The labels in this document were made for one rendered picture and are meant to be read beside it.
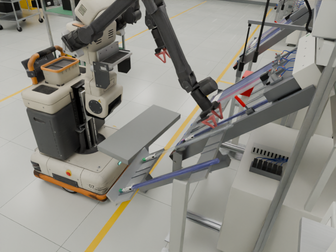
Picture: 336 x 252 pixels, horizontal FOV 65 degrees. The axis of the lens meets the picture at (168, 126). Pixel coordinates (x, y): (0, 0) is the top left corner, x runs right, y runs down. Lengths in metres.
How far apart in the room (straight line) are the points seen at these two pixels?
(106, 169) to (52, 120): 0.49
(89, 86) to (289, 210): 1.30
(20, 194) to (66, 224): 0.50
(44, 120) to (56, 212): 0.68
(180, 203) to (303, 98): 0.65
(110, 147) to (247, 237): 0.93
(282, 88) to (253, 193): 0.55
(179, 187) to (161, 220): 0.88
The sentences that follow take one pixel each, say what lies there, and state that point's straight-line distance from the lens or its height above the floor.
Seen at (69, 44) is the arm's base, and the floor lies 1.18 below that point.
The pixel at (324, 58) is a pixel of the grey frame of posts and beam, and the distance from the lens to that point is 0.99.
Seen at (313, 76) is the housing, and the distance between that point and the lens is 1.07.
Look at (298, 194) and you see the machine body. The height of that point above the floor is 0.62.
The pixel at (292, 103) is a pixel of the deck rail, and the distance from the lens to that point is 1.09.
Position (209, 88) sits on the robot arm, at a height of 1.09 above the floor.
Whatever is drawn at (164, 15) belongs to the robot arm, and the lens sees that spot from 1.20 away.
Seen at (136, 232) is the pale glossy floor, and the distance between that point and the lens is 1.94.
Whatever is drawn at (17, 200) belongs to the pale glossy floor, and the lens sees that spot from 2.34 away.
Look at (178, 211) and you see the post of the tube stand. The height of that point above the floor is 0.62.
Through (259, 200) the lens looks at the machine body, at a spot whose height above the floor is 0.59.
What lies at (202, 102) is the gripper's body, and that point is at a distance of 1.25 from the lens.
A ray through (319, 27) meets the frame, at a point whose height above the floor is 1.42.
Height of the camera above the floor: 1.62
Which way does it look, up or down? 35 degrees down
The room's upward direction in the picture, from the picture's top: 2 degrees clockwise
